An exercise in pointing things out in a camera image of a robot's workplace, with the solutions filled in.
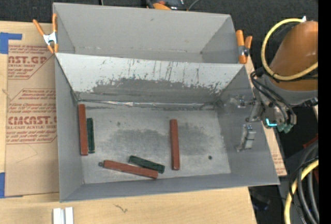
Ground grey metal bin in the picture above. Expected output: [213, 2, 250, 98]
[52, 2, 280, 203]

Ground red-brown flat block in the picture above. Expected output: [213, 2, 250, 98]
[102, 160, 159, 180]
[78, 103, 89, 156]
[169, 119, 180, 171]

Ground brown cardboard board, red print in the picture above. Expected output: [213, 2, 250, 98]
[0, 20, 288, 198]

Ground black cylinder on white bracket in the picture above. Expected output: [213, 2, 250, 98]
[304, 97, 319, 108]

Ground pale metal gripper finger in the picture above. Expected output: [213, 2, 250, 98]
[229, 95, 257, 109]
[236, 124, 257, 153]

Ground dark green flat block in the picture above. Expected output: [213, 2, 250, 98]
[86, 117, 96, 154]
[128, 155, 166, 174]

